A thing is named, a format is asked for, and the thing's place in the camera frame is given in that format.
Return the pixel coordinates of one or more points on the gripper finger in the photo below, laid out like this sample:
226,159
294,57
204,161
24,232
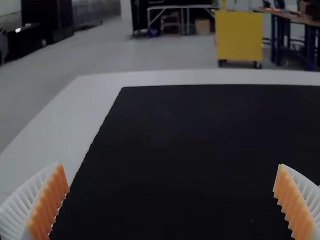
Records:
297,205
32,207

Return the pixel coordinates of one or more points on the tall black cabinet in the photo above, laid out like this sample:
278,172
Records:
47,20

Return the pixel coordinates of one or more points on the blue metal workbench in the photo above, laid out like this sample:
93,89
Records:
307,32

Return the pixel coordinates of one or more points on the grey metal table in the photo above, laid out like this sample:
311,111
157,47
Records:
175,10

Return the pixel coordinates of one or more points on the brown cardboard carton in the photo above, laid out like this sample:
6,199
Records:
202,27

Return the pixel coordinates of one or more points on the black mat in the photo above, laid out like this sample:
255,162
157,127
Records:
187,150

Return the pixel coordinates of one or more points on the yellow wheeled cabinet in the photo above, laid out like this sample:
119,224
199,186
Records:
237,37

